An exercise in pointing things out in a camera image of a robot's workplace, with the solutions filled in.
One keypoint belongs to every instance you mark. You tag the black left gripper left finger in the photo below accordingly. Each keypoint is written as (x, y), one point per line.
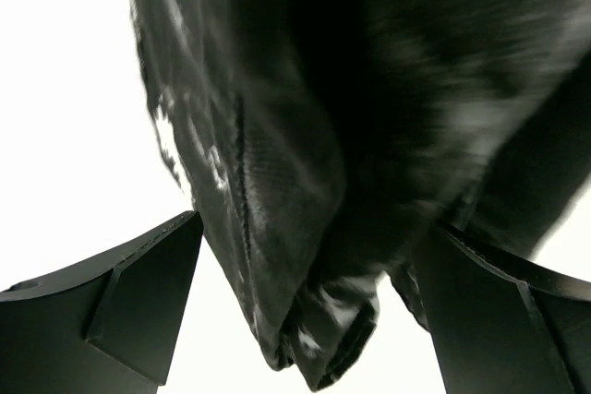
(107, 324)

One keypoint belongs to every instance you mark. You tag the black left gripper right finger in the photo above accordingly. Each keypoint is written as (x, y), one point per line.
(499, 323)

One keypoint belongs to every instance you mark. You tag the black white patterned trousers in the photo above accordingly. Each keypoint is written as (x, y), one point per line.
(321, 141)

